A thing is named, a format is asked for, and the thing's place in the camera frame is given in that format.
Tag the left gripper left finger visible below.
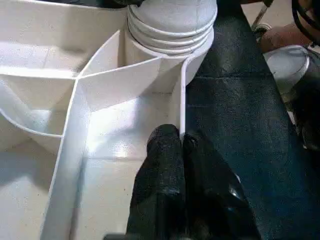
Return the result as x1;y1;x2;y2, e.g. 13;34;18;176
125;123;188;240

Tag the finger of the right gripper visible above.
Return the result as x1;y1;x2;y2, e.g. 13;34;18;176
99;0;145;9

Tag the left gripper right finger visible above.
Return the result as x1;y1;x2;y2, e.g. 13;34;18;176
183;131;263;240

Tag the white plastic table leg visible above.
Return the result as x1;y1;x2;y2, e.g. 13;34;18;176
126;0;219;55

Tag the white plastic table top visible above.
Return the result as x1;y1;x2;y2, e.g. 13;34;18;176
0;0;216;240

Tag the black work mat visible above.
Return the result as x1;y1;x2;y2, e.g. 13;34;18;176
186;0;310;240

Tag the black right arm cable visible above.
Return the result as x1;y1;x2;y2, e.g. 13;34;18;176
291;0;320;50

